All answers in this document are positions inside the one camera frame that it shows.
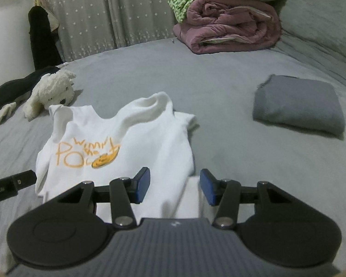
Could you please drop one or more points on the folded mauve comforter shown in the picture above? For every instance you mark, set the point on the folded mauve comforter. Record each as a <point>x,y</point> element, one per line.
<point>213,26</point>

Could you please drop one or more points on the grey bed blanket roll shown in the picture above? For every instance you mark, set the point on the grey bed blanket roll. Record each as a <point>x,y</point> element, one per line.
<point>314,33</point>

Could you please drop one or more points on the black hanging garment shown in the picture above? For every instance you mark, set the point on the black hanging garment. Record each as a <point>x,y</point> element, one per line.
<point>42,42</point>

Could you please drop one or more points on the white plush dog toy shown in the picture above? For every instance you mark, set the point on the white plush dog toy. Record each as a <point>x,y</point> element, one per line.
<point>52,89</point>

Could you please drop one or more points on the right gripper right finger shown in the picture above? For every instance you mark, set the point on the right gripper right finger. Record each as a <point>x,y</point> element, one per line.
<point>271,223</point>

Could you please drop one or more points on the cream cloth under black garment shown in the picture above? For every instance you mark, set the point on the cream cloth under black garment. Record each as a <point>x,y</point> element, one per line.
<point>7,110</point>

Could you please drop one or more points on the white Pooh sweatshirt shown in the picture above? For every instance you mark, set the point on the white Pooh sweatshirt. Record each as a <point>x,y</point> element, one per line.
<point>147,132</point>

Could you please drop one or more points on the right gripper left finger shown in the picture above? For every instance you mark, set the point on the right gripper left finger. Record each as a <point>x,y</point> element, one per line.
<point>76,225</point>

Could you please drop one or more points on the black garment on bed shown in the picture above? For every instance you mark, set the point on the black garment on bed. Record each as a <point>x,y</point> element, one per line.
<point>13,89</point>

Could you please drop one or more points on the folded grey garment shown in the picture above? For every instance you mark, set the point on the folded grey garment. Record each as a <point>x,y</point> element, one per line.
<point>301,103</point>

